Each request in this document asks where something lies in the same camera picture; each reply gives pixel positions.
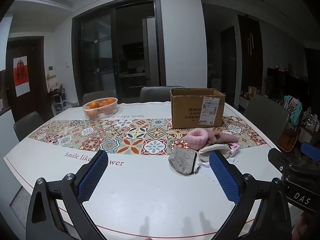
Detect colourful hanging clothes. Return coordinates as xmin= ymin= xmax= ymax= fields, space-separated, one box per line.
xmin=284 ymin=95 xmax=303 ymax=130

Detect brown cardboard box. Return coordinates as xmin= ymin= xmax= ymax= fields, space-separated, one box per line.
xmin=170 ymin=88 xmax=226 ymax=129

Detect cream fabric pouch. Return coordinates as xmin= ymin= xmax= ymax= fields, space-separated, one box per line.
xmin=199 ymin=142 xmax=232 ymax=162

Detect dark tall cabinet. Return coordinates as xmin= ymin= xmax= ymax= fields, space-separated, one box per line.
xmin=237 ymin=15 xmax=263 ymax=95

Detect pink plastic fruit basket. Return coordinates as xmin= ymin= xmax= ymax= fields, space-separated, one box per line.
xmin=82 ymin=97 xmax=118 ymax=120

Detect red and white wall poster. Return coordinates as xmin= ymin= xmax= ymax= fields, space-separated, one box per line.
xmin=13 ymin=57 xmax=30 ymax=97

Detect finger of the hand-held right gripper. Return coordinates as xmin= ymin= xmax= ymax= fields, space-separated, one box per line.
xmin=267 ymin=148 xmax=304 ymax=174
xmin=301 ymin=142 xmax=320 ymax=162

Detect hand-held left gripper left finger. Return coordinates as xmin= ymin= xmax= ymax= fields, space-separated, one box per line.
xmin=26 ymin=150 xmax=109 ymax=240

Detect grey dining chair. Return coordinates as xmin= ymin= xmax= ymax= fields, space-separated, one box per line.
xmin=244 ymin=95 xmax=290 ymax=150
xmin=139 ymin=86 xmax=185 ymax=103
xmin=14 ymin=111 xmax=45 ymax=142
xmin=82 ymin=90 xmax=117 ymax=105

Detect pink fluffy headband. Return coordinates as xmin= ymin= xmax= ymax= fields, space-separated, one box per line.
xmin=187 ymin=128 xmax=209 ymax=148

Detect dark framed sliding glass door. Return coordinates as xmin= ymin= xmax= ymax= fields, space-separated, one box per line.
xmin=72 ymin=0 xmax=167 ymax=105

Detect grey fabric pouch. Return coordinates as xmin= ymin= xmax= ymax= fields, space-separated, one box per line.
xmin=169 ymin=145 xmax=200 ymax=176

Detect white storage rack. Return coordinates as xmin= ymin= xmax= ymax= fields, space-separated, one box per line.
xmin=49 ymin=82 xmax=68 ymax=113

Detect silver refrigerator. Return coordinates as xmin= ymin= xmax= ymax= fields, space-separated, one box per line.
xmin=142 ymin=17 xmax=160 ymax=87

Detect dark low sideboard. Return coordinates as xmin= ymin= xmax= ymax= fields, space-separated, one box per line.
xmin=266 ymin=67 xmax=310 ymax=105

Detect patterned tile print table runner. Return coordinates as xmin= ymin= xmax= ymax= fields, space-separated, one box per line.
xmin=27 ymin=116 xmax=267 ymax=155

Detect person's right hand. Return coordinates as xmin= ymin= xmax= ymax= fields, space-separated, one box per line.
xmin=292 ymin=211 xmax=320 ymax=240

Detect dark wooden door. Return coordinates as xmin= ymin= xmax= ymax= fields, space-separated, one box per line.
xmin=6 ymin=36 xmax=48 ymax=120

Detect small pink box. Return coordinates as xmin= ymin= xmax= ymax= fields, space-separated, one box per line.
xmin=228 ymin=142 xmax=241 ymax=155

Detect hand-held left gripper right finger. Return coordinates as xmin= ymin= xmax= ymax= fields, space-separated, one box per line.
xmin=209 ymin=151 xmax=293 ymax=240

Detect brown wooden object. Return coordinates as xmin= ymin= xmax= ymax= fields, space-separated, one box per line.
xmin=279 ymin=127 xmax=299 ymax=153

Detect pink fuzzy cloth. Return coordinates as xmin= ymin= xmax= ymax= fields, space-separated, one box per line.
xmin=206 ymin=132 xmax=238 ymax=147

